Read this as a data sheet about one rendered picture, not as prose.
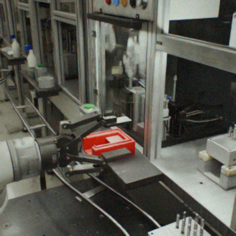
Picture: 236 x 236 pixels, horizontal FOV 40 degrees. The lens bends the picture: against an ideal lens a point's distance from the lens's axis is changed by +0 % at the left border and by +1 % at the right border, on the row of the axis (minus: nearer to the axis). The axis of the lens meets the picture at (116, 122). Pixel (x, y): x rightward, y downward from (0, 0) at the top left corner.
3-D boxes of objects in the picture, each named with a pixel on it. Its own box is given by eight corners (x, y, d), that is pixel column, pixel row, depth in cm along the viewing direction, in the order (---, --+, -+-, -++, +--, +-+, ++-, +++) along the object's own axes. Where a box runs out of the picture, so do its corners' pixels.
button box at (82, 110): (79, 132, 134) (78, 105, 129) (97, 128, 137) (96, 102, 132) (86, 139, 127) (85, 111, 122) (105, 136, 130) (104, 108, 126)
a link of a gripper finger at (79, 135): (61, 145, 76) (58, 140, 75) (100, 118, 78) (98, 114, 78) (66, 151, 73) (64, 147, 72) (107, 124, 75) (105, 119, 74)
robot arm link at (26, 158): (11, 151, 64) (41, 145, 66) (3, 133, 71) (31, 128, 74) (17, 190, 68) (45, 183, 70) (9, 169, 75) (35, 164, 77)
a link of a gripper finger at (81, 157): (67, 154, 73) (64, 159, 73) (108, 162, 79) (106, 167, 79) (61, 147, 76) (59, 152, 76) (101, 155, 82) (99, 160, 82)
